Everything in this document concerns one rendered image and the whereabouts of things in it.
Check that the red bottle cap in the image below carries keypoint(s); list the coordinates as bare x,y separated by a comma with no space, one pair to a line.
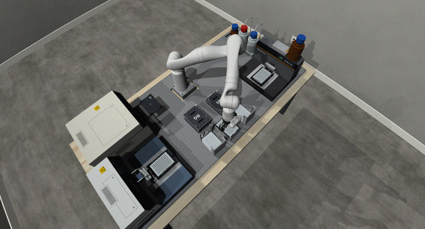
244,29

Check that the white plastic bottle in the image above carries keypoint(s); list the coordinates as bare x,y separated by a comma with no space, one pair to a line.
251,45

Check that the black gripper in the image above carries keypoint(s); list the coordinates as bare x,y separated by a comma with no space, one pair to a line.
223,126

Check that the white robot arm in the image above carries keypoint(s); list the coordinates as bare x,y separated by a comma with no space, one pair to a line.
235,47

